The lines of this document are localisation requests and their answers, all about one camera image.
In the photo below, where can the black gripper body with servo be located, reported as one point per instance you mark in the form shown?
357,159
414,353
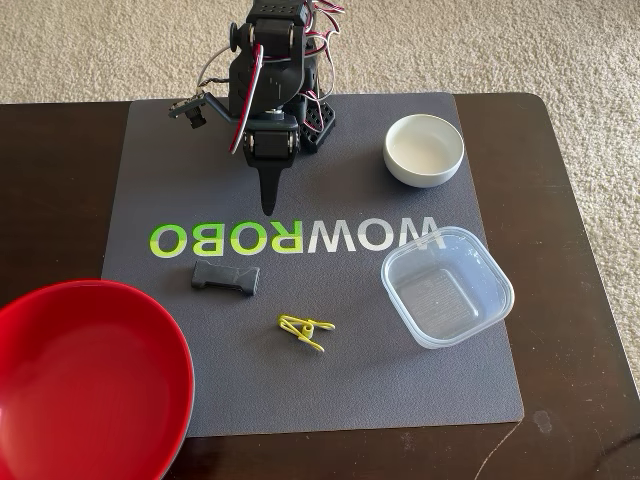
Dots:
270,143

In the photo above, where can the grey mat with WOWROBO print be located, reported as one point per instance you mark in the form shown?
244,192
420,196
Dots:
350,380

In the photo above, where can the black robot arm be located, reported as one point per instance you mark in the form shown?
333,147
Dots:
277,80

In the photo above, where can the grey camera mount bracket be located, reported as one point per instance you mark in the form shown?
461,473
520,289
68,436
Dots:
220,109

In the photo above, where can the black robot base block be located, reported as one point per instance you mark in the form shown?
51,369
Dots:
318,125

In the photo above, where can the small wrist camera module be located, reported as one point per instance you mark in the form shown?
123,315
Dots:
190,112

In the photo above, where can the small white ceramic bowl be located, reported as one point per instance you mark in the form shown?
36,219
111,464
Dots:
424,150

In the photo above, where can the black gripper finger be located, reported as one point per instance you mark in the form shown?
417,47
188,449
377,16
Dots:
269,187

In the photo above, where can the clear square plastic container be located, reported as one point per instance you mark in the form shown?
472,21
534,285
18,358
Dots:
445,300

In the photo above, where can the large red bowl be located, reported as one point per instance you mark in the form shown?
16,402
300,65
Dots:
90,385

